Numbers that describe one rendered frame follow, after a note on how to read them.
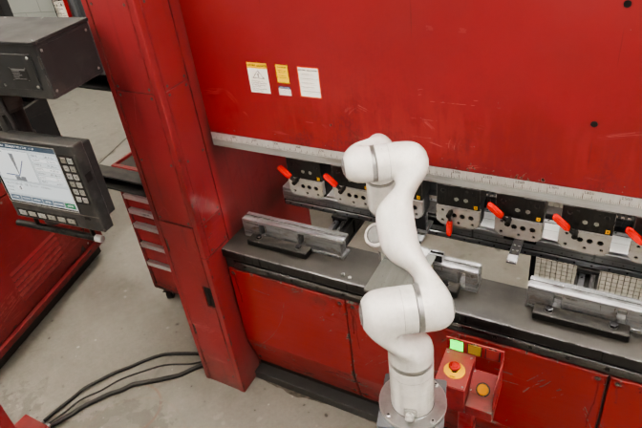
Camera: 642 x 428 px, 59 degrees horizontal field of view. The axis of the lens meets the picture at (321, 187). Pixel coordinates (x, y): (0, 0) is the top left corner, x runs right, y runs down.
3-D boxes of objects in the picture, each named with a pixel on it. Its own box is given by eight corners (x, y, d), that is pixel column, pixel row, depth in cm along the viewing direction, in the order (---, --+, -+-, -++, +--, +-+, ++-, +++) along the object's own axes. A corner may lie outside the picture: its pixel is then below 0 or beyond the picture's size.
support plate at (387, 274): (363, 290, 202) (363, 288, 201) (391, 246, 220) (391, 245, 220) (412, 304, 194) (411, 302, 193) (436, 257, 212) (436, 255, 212)
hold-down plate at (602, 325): (531, 318, 197) (532, 311, 196) (534, 308, 201) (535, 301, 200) (628, 343, 184) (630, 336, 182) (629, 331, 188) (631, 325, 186)
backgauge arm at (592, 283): (565, 325, 210) (569, 297, 203) (587, 226, 256) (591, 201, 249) (588, 331, 207) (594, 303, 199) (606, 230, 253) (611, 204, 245)
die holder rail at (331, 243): (245, 235, 257) (241, 218, 252) (252, 227, 262) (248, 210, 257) (344, 260, 235) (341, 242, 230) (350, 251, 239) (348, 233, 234)
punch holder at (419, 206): (383, 212, 209) (381, 174, 200) (392, 200, 215) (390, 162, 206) (422, 220, 202) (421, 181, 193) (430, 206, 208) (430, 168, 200)
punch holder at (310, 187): (290, 193, 227) (285, 158, 218) (301, 182, 233) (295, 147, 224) (324, 200, 220) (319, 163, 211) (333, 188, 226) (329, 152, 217)
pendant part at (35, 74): (21, 238, 235) (-79, 37, 190) (64, 204, 254) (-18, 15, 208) (116, 258, 216) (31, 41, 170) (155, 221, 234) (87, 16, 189)
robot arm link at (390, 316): (438, 373, 145) (438, 306, 132) (367, 381, 145) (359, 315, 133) (428, 337, 155) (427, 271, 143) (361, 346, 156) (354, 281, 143)
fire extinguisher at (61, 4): (57, 31, 650) (39, -19, 620) (66, 26, 664) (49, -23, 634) (71, 30, 645) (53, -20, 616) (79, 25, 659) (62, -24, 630)
